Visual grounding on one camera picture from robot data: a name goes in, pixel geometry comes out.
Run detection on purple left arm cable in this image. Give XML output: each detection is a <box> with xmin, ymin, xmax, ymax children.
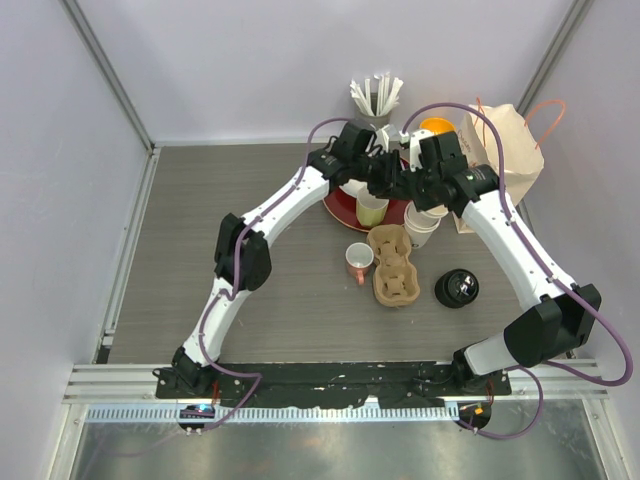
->
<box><xmin>199</xmin><ymin>117</ymin><xmax>354</xmax><ymax>459</ymax></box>

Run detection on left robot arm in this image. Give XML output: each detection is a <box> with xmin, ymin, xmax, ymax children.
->
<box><xmin>171</xmin><ymin>120</ymin><xmax>402</xmax><ymax>399</ymax></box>

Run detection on orange bowl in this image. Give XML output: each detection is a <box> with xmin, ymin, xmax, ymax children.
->
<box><xmin>419</xmin><ymin>117</ymin><xmax>456</xmax><ymax>135</ymax></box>

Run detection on white wrapped straws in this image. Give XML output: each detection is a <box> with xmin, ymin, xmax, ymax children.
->
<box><xmin>349</xmin><ymin>72</ymin><xmax>404</xmax><ymax>118</ymax></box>

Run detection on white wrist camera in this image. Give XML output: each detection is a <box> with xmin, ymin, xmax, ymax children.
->
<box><xmin>375</xmin><ymin>124</ymin><xmax>400</xmax><ymax>151</ymax></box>
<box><xmin>400</xmin><ymin>129</ymin><xmax>434</xmax><ymax>171</ymax></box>

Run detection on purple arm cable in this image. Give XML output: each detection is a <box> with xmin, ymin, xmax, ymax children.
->
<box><xmin>199</xmin><ymin>117</ymin><xmax>354</xmax><ymax>459</ymax></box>
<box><xmin>398</xmin><ymin>102</ymin><xmax>635</xmax><ymax>442</ymax></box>

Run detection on white paper plate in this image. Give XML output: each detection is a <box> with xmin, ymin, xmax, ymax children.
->
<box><xmin>340</xmin><ymin>180</ymin><xmax>367</xmax><ymax>198</ymax></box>

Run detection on pink mug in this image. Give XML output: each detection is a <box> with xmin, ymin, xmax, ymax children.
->
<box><xmin>345</xmin><ymin>242</ymin><xmax>374</xmax><ymax>285</ymax></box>

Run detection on black cup lids stack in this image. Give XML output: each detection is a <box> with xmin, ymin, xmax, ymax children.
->
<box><xmin>434</xmin><ymin>269</ymin><xmax>480</xmax><ymax>309</ymax></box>

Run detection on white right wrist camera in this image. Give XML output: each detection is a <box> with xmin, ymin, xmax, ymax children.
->
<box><xmin>400</xmin><ymin>129</ymin><xmax>434</xmax><ymax>171</ymax></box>

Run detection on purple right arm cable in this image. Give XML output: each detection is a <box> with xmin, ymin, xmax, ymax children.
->
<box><xmin>398</xmin><ymin>102</ymin><xmax>635</xmax><ymax>442</ymax></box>

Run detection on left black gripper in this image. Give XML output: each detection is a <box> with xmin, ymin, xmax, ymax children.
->
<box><xmin>352</xmin><ymin>150</ymin><xmax>412</xmax><ymax>203</ymax></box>

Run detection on paper takeout bag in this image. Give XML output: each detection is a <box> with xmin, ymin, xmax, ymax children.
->
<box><xmin>457</xmin><ymin>97</ymin><xmax>566</xmax><ymax>206</ymax></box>

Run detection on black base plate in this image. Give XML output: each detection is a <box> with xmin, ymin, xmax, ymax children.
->
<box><xmin>153</xmin><ymin>361</ymin><xmax>512</xmax><ymax>409</ymax></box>

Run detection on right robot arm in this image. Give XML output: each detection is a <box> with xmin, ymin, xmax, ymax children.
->
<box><xmin>400</xmin><ymin>129</ymin><xmax>601</xmax><ymax>395</ymax></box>

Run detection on aluminium frame rail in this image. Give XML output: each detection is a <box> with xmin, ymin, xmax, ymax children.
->
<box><xmin>63</xmin><ymin>361</ymin><xmax>608</xmax><ymax>426</ymax></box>

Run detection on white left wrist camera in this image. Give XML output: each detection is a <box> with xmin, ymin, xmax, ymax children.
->
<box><xmin>375</xmin><ymin>124</ymin><xmax>400</xmax><ymax>151</ymax></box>

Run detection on brown cardboard cup carrier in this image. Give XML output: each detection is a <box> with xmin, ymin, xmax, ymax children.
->
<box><xmin>367</xmin><ymin>225</ymin><xmax>420</xmax><ymax>308</ymax></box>

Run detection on stack of white paper cups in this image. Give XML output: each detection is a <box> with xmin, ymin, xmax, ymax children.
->
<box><xmin>404</xmin><ymin>202</ymin><xmax>449</xmax><ymax>249</ymax></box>

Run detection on grey straw holder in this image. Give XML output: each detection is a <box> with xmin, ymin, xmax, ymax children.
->
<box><xmin>355</xmin><ymin>106</ymin><xmax>391</xmax><ymax>130</ymax></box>

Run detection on red round tray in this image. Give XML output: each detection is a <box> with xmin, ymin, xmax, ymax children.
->
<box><xmin>323</xmin><ymin>187</ymin><xmax>409</xmax><ymax>232</ymax></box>

